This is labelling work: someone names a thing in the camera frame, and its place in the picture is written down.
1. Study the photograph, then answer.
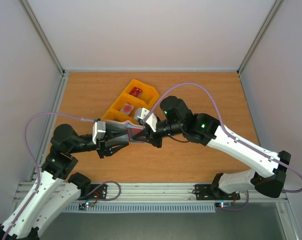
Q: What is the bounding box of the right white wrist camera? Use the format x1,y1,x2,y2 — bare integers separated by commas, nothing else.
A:
134,107,158,133

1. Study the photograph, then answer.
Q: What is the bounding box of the pink leather card holder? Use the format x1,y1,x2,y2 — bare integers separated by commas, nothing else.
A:
105,120,144,143

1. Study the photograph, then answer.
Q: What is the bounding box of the red credit card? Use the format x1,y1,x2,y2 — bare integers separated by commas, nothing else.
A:
127,126,143,142

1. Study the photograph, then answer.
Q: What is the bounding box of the left small circuit board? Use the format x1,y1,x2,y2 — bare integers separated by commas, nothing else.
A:
78,202,94,211

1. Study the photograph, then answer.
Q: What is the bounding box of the pink circle card stack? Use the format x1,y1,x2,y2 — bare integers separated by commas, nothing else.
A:
120,103,135,116

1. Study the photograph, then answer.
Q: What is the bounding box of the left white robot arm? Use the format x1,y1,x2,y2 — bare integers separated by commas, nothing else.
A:
0,121,129,240

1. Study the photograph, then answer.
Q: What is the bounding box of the small circuit board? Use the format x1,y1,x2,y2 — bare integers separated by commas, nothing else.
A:
78,202,94,211
215,201,233,209

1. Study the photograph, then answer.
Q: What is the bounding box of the yellow three-compartment bin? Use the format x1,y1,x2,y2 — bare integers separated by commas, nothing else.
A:
102,79,160,124

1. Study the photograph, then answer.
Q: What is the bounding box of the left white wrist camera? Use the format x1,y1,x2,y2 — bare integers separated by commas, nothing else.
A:
92,120,106,145

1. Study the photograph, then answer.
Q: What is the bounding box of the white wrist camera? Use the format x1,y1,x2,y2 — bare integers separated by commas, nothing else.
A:
134,107,158,133
92,120,106,145

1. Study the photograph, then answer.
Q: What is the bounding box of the grey slotted cable duct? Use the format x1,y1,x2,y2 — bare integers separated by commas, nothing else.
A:
63,202,215,214

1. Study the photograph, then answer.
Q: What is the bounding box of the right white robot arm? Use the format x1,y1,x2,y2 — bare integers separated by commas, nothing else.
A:
134,96,291,199

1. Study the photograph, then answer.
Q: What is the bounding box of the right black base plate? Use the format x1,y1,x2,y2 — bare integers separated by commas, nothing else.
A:
192,184,241,201

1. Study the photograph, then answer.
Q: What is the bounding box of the aluminium front rail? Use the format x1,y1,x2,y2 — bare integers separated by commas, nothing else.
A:
12,181,289,203

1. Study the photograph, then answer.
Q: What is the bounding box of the red card stack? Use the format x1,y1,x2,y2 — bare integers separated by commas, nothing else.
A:
129,87,143,98

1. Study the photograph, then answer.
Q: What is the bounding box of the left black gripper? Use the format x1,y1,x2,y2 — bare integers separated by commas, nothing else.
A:
70,123,130,158

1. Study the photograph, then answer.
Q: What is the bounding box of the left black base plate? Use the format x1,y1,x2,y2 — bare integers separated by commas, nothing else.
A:
78,184,108,201

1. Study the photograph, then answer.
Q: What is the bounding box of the right small circuit board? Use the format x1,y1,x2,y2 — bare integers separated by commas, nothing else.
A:
215,201,233,209

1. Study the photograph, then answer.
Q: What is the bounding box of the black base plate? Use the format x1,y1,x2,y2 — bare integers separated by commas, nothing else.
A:
192,184,241,201
78,184,108,201

